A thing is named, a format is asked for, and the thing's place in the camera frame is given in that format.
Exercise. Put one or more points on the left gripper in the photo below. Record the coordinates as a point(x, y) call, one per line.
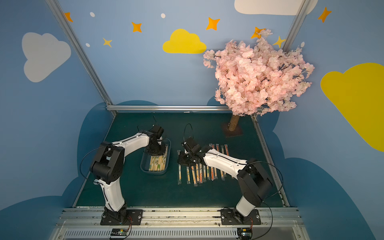
point(154, 147)

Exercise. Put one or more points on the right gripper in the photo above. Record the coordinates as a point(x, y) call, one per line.
point(184, 157)

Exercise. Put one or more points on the chopsticks green label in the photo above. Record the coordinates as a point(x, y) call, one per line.
point(204, 174)

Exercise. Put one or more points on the chopsticks red print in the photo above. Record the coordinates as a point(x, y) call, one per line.
point(197, 173)

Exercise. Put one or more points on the clear plastic storage box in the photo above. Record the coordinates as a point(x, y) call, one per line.
point(146, 160)

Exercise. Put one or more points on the chopsticks red bamboo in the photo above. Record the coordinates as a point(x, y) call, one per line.
point(208, 173)

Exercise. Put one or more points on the chopsticks green tip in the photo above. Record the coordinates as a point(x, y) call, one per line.
point(188, 175)

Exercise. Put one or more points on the red striped chopsticks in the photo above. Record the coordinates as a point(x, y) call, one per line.
point(194, 176)

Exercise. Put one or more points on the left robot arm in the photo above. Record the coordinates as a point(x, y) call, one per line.
point(107, 168)

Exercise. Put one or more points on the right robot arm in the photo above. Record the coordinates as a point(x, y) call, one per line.
point(254, 181)

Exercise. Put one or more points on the chopsticks bundle in box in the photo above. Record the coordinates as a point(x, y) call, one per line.
point(158, 163)

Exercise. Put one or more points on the pink blossom artificial tree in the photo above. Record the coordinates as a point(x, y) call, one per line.
point(257, 80)

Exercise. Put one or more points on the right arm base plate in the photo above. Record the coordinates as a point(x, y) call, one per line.
point(233, 217)

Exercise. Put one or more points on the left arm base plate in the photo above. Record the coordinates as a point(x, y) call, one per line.
point(124, 217)

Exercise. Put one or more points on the aluminium rail frame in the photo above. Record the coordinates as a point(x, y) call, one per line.
point(181, 224)

